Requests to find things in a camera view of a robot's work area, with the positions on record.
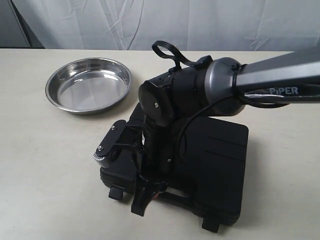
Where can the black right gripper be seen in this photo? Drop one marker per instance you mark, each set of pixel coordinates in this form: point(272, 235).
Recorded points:
point(154, 163)

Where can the black tool case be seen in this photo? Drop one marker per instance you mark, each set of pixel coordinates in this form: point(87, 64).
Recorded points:
point(208, 182)

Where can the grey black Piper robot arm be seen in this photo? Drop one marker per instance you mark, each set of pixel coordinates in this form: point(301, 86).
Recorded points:
point(208, 88)

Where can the round stainless steel pan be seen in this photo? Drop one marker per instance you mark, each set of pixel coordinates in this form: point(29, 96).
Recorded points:
point(89, 86)

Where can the white backdrop curtain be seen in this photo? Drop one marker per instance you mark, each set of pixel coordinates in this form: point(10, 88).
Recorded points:
point(190, 25)

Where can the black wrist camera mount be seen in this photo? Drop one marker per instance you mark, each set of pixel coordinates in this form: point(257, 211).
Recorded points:
point(122, 136)

